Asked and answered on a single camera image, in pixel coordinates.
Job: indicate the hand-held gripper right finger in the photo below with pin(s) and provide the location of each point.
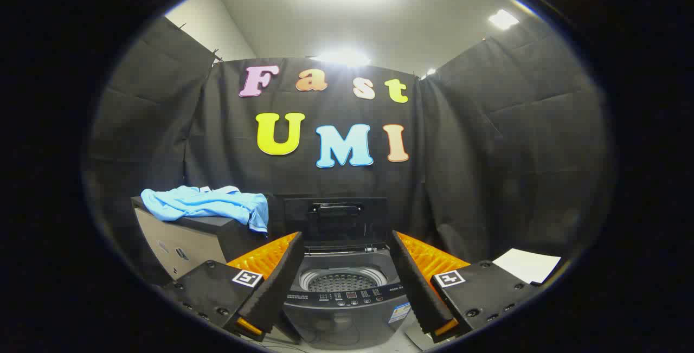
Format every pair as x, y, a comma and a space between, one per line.
415, 282

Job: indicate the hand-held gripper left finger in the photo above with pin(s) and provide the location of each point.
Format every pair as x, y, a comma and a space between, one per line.
282, 282

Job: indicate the grey washing machine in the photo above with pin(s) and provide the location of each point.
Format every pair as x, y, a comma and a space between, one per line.
347, 323

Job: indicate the light blue polo shirt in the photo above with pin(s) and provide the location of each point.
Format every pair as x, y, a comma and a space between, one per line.
206, 204

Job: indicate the grey and black cabinet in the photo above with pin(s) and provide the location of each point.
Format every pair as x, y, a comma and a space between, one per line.
179, 244

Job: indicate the white paper sheet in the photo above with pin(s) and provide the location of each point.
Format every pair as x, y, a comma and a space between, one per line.
528, 265

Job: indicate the black backdrop cloth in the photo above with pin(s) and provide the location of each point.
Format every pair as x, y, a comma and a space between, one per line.
477, 179

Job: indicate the small ceiling light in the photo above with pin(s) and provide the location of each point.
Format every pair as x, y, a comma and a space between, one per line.
429, 73

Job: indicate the ceiling light panel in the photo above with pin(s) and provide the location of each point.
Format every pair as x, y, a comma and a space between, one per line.
341, 58
503, 19

